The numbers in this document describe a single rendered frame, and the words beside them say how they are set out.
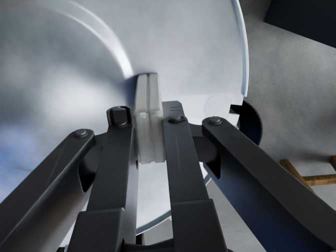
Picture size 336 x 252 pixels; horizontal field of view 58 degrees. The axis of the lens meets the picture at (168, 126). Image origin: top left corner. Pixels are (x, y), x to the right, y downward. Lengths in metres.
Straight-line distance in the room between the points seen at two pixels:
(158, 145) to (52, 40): 0.10
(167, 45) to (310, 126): 1.08
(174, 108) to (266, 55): 0.93
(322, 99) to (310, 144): 0.19
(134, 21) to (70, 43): 0.04
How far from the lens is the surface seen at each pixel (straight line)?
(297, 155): 1.30
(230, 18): 0.22
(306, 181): 1.21
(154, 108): 0.15
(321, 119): 1.27
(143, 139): 0.16
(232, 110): 1.12
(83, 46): 0.21
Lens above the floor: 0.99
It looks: 64 degrees down
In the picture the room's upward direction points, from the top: 172 degrees clockwise
